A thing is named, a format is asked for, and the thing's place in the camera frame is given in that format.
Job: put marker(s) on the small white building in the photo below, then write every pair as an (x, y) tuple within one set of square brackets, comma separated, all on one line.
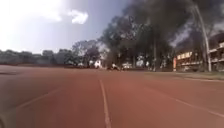
[(97, 63)]

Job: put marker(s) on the row of dark trees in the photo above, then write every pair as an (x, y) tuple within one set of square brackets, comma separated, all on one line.
[(143, 36)]

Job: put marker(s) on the red running track ground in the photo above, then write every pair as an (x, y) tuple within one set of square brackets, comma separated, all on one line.
[(66, 103)]

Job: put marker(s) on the red sign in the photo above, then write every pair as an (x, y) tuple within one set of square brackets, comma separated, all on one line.
[(174, 62)]

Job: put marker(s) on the row of distant trees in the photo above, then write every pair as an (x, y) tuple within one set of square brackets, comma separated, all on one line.
[(33, 57)]

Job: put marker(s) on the pale multi-storey building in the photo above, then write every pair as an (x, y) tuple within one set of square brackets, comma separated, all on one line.
[(196, 60)]

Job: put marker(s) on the tall grey pole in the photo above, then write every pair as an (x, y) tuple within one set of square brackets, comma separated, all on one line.
[(205, 40)]

